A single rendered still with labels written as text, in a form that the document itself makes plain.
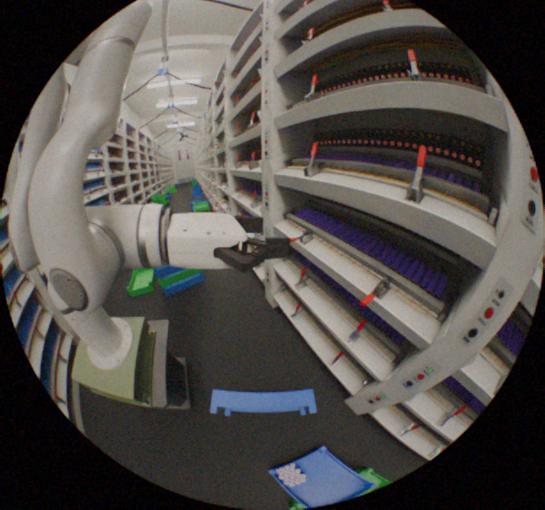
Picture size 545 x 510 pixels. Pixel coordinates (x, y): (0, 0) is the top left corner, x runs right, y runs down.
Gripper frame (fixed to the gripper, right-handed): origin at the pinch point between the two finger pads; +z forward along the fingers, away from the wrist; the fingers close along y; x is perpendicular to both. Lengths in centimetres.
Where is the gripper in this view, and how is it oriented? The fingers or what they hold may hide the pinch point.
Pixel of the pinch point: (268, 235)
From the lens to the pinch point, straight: 26.3
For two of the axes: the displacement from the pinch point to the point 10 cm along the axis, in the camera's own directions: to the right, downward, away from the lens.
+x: 1.9, -9.1, -3.7
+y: 4.6, 4.2, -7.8
